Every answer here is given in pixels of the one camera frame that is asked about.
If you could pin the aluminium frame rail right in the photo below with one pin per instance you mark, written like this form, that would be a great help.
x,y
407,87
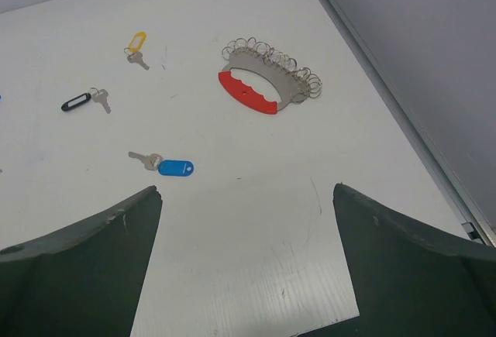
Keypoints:
x,y
437,60

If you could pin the key with yellow tag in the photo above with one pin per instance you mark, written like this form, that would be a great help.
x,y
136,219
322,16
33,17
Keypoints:
x,y
132,51

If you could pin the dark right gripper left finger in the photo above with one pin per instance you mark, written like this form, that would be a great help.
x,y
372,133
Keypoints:
x,y
84,279

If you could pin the key with blue oval tag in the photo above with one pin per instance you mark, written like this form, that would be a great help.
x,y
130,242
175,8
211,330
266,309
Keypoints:
x,y
164,167

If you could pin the key with black tag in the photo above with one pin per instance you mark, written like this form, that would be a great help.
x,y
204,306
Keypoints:
x,y
98,96

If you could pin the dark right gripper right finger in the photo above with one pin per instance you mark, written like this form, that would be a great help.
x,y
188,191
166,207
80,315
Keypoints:
x,y
409,278

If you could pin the red handled metal key organizer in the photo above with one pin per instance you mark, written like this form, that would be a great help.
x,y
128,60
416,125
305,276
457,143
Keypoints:
x,y
293,84

